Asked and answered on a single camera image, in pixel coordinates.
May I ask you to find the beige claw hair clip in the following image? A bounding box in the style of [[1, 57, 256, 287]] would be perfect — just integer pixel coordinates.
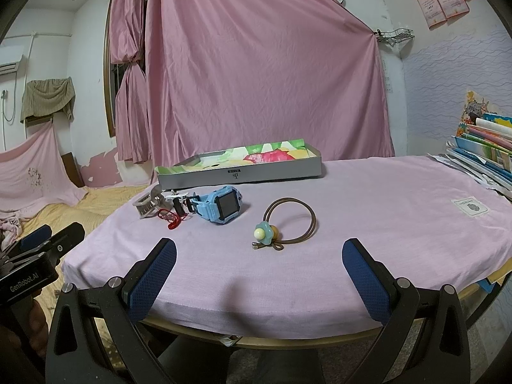
[[133, 193, 165, 219]]

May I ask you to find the red cord bracelet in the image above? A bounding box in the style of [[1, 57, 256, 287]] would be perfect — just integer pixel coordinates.
[[156, 208, 188, 232]]

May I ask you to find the white scalloped hair clip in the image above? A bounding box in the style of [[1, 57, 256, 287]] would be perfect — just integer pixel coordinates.
[[162, 190, 195, 201]]

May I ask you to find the black green patterned hair clip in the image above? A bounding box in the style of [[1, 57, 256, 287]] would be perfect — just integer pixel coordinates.
[[172, 198, 187, 218]]

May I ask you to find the light blue kids smartwatch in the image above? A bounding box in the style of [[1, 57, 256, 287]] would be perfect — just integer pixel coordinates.
[[186, 186, 242, 225]]

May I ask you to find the brown hair tie with flower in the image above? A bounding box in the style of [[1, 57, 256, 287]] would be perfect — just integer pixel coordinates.
[[251, 196, 319, 252]]

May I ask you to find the left hand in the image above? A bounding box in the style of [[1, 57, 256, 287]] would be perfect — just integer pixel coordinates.
[[1, 297, 49, 357]]

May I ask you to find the yellow bed cover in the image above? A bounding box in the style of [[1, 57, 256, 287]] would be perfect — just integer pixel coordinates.
[[17, 183, 151, 329]]

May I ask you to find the pink sheet on headboard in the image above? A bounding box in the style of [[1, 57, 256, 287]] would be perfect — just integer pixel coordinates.
[[0, 122, 87, 219]]

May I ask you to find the olive green hanging cloth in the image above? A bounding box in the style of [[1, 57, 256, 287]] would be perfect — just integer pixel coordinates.
[[20, 77, 76, 123]]

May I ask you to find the pink table cloth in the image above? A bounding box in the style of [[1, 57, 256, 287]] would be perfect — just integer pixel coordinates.
[[62, 156, 511, 339]]

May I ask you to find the white air conditioner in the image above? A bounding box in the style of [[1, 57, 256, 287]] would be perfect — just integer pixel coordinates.
[[0, 46, 23, 76]]

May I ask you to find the stack of books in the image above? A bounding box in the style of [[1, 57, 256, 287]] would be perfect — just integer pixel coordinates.
[[429, 89, 511, 198]]

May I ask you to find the colourful cartoon towel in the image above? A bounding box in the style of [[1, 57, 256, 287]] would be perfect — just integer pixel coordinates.
[[155, 139, 321, 174]]

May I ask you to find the tied pink window curtain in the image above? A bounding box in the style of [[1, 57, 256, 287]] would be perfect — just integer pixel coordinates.
[[108, 0, 151, 163]]

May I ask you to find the grey shallow tray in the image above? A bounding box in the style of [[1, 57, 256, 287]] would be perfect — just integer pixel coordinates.
[[155, 156, 322, 190]]

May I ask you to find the large pink curtain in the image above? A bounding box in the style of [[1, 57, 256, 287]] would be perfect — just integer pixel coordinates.
[[145, 0, 395, 166]]

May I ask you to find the wire wall shelf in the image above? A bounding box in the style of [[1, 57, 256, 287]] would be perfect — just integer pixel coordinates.
[[373, 28, 415, 47]]

